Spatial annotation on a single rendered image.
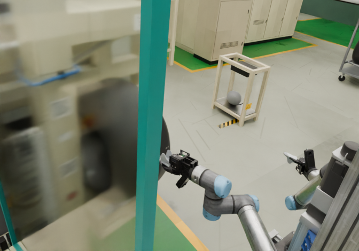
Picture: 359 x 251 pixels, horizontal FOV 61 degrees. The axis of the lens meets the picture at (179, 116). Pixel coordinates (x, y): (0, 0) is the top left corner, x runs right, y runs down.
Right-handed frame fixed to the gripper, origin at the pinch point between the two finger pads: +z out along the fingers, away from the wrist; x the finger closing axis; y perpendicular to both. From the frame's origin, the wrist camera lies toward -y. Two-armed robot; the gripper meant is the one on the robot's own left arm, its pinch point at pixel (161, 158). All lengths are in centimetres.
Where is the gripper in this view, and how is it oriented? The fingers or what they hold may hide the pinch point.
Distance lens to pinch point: 137.6
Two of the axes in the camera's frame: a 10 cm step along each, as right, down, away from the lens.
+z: -7.4, -2.9, 6.0
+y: 0.0, -9.0, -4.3
